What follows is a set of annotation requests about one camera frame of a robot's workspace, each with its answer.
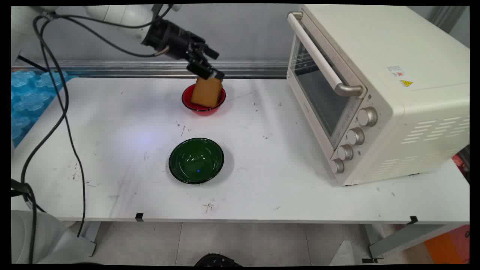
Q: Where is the thin black cable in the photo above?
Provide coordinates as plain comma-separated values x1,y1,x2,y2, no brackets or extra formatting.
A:
37,15,170,238

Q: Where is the black round floor object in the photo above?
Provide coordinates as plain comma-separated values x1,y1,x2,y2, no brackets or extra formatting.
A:
194,253,242,267

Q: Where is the red patterned object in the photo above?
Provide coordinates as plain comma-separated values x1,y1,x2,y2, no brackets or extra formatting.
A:
452,153,470,177

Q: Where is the blue bubble wrap sheet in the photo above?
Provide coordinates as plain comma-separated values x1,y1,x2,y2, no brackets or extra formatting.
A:
11,70,77,149

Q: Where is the grey aluminium post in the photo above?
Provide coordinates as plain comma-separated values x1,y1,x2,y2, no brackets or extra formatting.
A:
429,6,468,33

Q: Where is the orange box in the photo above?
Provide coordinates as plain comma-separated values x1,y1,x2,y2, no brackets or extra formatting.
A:
424,224,470,264

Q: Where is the black velcro strap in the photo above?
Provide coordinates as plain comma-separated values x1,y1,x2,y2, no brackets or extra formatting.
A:
11,179,35,198

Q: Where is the oven glass door with handle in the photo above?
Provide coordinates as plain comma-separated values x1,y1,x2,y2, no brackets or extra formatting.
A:
287,11,368,151

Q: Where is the aluminium rail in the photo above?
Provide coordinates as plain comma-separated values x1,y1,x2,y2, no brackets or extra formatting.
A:
11,60,289,79

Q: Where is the grey plastic cover sheet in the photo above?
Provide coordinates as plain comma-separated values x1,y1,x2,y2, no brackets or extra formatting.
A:
11,210,96,264

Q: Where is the cream toaster oven body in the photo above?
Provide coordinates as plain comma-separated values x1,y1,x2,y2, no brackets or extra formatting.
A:
287,4,470,186

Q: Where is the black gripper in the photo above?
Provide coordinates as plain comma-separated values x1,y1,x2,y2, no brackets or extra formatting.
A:
141,18,225,81

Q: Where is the thick black cable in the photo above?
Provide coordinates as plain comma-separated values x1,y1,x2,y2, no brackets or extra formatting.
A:
21,4,175,264

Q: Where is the brown bread slice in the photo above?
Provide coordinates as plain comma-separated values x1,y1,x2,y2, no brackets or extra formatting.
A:
190,77,223,108

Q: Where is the dark green bowl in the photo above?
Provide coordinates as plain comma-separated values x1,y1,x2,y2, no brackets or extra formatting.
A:
168,138,225,185

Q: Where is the red bowl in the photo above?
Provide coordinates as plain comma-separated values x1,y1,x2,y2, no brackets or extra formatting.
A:
181,84,227,116

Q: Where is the grey metal table leg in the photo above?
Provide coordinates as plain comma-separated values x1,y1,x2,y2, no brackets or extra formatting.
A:
366,224,450,259
77,221,102,257

